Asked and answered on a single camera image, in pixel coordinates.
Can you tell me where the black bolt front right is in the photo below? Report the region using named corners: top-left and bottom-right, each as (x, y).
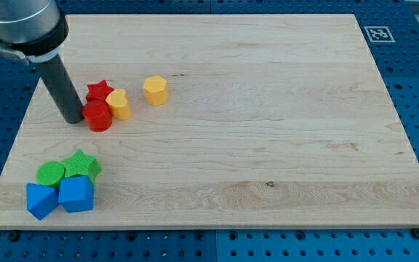
top-left (410, 228), bottom-right (419, 239)

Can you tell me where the red star block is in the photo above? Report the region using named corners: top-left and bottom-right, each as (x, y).
top-left (86, 79), bottom-right (115, 102)

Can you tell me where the black bolt front left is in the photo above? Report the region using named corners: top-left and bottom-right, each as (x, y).
top-left (7, 231), bottom-right (20, 242)

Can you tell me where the green cylinder block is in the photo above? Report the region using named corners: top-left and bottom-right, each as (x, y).
top-left (36, 162), bottom-right (65, 188)

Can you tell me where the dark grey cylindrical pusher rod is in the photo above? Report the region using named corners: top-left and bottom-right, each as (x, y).
top-left (36, 55), bottom-right (83, 124)

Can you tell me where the green star block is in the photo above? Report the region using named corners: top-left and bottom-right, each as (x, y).
top-left (61, 149), bottom-right (102, 186)

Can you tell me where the wooden board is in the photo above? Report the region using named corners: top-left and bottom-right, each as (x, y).
top-left (0, 14), bottom-right (419, 231)

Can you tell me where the blue cube block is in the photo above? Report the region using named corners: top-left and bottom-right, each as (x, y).
top-left (58, 176), bottom-right (94, 213)

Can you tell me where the white fiducial marker tag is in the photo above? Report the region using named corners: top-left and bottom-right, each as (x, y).
top-left (364, 25), bottom-right (395, 43)

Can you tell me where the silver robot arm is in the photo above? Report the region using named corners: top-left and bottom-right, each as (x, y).
top-left (0, 0), bottom-right (83, 124)

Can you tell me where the blue triangular block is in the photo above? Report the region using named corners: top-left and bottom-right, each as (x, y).
top-left (26, 183), bottom-right (59, 221)

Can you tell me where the yellow heart block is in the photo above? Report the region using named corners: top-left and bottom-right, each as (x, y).
top-left (105, 89), bottom-right (132, 120)

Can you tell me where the yellow hexagon block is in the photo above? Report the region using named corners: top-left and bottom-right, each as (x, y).
top-left (143, 76), bottom-right (169, 106)

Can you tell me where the black bolt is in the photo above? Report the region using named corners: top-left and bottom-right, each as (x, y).
top-left (7, 231), bottom-right (20, 242)
top-left (410, 228), bottom-right (419, 239)

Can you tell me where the red cylinder block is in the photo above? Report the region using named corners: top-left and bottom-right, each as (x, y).
top-left (82, 100), bottom-right (112, 132)

